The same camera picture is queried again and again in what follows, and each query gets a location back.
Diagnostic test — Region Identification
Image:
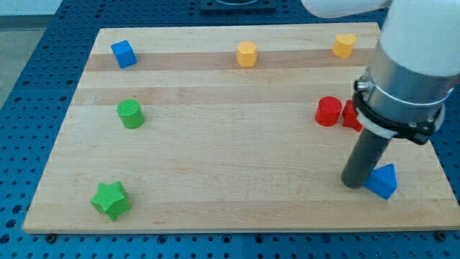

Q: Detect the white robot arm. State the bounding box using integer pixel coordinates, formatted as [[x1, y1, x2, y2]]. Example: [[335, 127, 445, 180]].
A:
[[303, 0, 459, 145]]

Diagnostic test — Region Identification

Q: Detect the red star block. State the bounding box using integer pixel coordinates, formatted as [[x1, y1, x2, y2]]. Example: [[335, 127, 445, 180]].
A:
[[342, 100, 363, 132]]

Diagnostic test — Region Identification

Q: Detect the green star block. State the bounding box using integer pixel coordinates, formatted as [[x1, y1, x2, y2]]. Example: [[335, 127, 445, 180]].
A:
[[91, 181, 131, 221]]

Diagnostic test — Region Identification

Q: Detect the wooden board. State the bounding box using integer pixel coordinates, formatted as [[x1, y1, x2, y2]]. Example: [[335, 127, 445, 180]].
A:
[[22, 23, 459, 234]]

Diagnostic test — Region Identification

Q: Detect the yellow hexagon block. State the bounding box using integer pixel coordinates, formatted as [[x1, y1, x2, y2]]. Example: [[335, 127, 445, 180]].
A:
[[236, 41, 258, 68]]

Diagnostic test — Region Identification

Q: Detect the green cylinder block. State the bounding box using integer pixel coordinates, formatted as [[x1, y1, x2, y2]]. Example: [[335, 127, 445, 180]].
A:
[[116, 99, 144, 129]]

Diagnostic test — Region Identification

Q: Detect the red cylinder block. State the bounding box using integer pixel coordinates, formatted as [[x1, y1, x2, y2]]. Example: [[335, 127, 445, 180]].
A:
[[315, 96, 342, 127]]

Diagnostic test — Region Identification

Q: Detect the blue cube block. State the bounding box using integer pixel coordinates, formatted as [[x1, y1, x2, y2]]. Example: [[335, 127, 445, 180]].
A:
[[111, 40, 137, 68]]

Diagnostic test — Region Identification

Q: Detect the yellow heart block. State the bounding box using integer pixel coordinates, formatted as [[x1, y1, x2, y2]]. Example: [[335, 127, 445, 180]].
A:
[[331, 34, 357, 58]]

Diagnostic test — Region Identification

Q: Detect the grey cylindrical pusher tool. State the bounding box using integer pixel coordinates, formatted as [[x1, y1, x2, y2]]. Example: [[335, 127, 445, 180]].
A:
[[341, 128, 390, 189]]

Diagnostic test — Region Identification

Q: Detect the blue triangle block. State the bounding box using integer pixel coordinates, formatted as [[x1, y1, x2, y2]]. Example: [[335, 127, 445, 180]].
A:
[[364, 163, 397, 200]]

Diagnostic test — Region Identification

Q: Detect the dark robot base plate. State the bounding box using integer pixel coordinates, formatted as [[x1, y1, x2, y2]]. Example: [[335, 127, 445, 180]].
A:
[[198, 0, 277, 12]]

